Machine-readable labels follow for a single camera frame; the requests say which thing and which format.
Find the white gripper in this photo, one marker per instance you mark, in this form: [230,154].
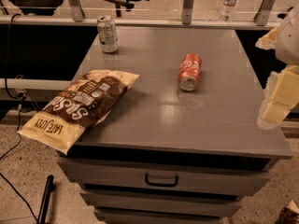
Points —
[289,40]

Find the red coke can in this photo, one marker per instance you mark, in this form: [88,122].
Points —
[189,72]

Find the silver soda can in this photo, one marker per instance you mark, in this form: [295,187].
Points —
[107,34]

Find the clear plastic water bottle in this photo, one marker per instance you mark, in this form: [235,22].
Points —
[228,7]

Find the grey drawer cabinet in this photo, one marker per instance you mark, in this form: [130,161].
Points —
[208,137]

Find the brown object bottom corner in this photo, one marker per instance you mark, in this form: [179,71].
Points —
[289,214]

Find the brown yellow chip bag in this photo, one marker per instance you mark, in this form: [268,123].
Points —
[83,104]

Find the black pole on floor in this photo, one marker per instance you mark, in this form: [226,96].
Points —
[49,188]

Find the black drawer handle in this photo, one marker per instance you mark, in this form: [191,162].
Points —
[161,181]

